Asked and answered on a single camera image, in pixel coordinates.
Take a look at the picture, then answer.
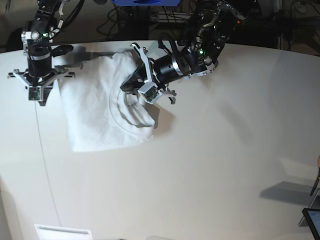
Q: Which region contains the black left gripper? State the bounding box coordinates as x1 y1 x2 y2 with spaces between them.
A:
120 64 177 105

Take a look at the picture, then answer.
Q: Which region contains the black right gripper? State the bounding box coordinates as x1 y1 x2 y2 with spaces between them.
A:
7 44 85 107

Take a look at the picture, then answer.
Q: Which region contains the white T-shirt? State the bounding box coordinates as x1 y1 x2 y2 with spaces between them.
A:
58 51 155 153

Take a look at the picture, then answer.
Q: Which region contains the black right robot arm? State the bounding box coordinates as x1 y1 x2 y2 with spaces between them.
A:
8 0 84 107

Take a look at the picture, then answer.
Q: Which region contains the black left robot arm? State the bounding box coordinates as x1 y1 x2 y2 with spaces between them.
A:
120 0 255 105

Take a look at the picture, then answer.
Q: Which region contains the blue box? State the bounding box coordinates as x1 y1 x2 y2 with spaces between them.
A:
112 0 180 7

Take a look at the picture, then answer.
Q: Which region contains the white paper sheet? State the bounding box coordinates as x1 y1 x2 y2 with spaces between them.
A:
34 224 93 240

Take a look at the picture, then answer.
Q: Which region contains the tablet screen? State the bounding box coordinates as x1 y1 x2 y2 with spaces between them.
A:
302 208 320 240

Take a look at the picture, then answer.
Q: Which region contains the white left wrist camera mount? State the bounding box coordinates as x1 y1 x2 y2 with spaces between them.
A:
130 42 162 105

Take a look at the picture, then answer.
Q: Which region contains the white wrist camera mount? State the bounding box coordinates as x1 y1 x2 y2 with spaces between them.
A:
8 69 69 106
130 42 162 105

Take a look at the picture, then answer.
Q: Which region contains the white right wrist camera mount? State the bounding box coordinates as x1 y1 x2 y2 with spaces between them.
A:
8 69 69 106

